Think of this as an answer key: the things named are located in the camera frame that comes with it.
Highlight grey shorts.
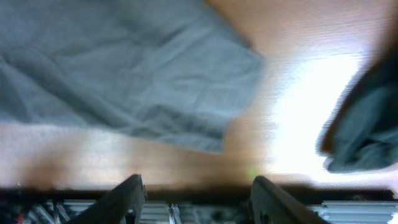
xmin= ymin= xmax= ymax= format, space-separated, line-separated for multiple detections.
xmin=1 ymin=0 xmax=263 ymax=152

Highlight black garment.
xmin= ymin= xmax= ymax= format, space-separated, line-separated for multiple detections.
xmin=320 ymin=47 xmax=397 ymax=173

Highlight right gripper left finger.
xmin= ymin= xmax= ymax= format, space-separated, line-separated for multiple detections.
xmin=67 ymin=174 xmax=146 ymax=224

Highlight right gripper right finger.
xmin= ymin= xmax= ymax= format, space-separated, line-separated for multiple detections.
xmin=250 ymin=175 xmax=329 ymax=224

